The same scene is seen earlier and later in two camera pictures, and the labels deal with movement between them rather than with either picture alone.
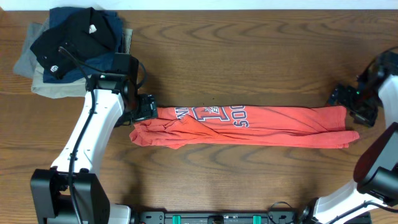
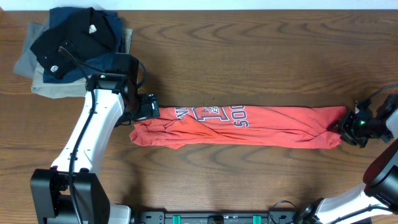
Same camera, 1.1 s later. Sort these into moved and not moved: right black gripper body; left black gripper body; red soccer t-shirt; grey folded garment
Moved: right black gripper body
Not moved: left black gripper body; grey folded garment; red soccer t-shirt
